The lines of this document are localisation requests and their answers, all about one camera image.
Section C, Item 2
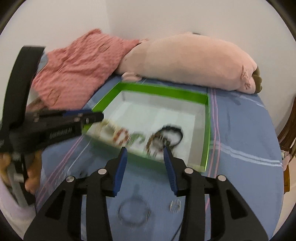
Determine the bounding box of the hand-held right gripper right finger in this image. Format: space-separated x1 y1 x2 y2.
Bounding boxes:
163 146 270 241

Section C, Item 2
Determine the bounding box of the white clothing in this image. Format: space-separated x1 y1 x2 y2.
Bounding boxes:
0 181 36 234

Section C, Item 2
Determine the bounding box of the blue striped bed sheet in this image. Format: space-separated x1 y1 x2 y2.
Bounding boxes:
35 75 285 241

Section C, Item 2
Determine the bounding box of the person's left hand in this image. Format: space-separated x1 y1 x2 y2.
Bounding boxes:
0 150 42 193

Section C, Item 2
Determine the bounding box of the small silver clip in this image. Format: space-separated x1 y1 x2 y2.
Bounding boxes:
169 200 181 213

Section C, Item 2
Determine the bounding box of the brown wooden bead bracelet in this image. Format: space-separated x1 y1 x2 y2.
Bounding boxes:
143 133 163 156

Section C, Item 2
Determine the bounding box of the brown wooden chair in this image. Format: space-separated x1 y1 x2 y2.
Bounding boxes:
276 97 296 193

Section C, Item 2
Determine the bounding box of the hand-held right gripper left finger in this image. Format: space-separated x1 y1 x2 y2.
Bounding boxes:
23 146 128 241

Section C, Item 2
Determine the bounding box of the green cardboard box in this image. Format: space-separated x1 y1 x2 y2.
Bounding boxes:
82 81 212 173

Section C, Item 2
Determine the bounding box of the pink plush pig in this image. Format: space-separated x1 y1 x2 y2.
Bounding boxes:
116 32 263 94

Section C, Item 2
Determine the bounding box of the pink dotted blanket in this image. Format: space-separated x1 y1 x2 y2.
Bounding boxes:
31 28 141 109

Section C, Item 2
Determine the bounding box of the silver metal bangle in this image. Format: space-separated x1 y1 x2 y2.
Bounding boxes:
117 194 151 227

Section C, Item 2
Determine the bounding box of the black wrist watch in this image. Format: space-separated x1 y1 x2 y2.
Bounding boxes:
154 125 185 149

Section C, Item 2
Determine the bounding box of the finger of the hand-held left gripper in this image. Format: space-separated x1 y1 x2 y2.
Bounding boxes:
62 110 94 117
69 113 104 126

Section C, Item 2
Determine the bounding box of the orange green bead bracelet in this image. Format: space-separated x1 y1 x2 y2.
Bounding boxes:
113 128 144 149

